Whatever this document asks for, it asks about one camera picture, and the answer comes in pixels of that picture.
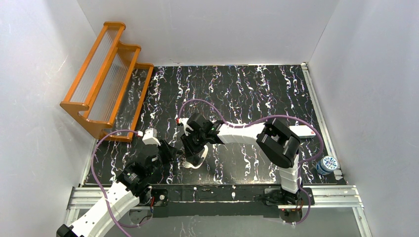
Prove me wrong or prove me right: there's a white box red label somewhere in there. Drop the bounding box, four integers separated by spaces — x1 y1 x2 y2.
289 125 316 139

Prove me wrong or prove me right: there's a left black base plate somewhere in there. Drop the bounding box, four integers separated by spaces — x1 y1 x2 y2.
139 189 168 207

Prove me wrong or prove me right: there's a purple cable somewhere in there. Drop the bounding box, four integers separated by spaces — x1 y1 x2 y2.
176 98 325 226
90 129 145 237

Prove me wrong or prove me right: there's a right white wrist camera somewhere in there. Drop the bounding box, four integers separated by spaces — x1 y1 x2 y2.
176 118 193 136

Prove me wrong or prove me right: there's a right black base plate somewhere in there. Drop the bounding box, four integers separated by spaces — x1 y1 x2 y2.
261 188 315 207

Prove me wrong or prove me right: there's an orange wooden rack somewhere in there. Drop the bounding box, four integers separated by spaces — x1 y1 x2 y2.
60 21 154 142

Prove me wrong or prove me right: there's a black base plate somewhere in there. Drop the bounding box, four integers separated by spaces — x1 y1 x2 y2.
261 188 315 207
139 189 168 207

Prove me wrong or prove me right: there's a blue white tape roll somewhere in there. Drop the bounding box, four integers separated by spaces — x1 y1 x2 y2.
316 156 338 175

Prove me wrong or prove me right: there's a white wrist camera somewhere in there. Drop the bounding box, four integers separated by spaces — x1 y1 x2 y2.
137 128 161 146
176 118 193 136

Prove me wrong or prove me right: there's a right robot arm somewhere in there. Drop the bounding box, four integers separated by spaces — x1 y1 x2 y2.
177 114 301 198

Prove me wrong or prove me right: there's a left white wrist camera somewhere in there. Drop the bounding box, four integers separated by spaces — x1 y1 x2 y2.
137 128 161 146

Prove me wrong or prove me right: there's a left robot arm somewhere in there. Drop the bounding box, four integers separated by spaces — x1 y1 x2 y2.
56 140 178 237

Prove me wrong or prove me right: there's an aluminium frame rail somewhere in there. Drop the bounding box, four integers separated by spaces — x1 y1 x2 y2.
62 64 372 237

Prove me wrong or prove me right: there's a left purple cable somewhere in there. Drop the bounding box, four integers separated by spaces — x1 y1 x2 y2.
90 129 145 237

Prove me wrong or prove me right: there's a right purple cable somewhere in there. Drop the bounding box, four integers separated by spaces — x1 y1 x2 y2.
176 98 325 226

